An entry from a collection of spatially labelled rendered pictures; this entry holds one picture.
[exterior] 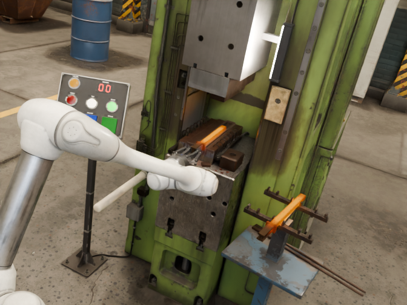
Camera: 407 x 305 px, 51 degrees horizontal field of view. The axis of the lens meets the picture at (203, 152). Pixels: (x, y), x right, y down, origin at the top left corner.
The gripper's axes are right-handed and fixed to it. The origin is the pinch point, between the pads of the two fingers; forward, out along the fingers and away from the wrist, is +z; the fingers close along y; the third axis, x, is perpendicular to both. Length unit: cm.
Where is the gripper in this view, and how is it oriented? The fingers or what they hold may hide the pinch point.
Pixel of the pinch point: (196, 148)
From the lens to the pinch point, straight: 209.8
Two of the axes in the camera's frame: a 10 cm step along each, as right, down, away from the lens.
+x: 1.7, -8.8, -4.4
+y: 9.0, 3.3, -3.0
